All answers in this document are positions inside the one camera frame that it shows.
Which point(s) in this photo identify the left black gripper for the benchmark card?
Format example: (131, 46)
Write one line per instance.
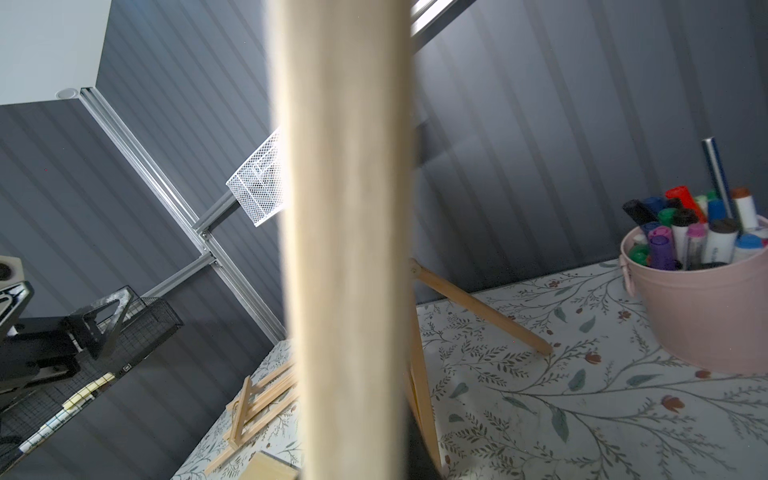
(96, 327)

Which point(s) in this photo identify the wooden easel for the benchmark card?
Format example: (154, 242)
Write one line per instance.
(453, 345)
(256, 406)

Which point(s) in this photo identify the plywood board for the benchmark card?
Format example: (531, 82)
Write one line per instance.
(341, 77)
(264, 466)

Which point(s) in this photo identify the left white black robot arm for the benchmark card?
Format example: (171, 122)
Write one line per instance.
(39, 351)

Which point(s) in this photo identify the yellow sticky notes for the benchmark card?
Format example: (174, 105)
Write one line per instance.
(69, 409)

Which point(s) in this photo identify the pink marker bucket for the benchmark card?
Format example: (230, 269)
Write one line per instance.
(703, 276)

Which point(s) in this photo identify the black wire wall basket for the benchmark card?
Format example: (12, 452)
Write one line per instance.
(146, 331)

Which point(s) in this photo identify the white wire mesh basket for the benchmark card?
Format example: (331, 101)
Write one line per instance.
(257, 184)

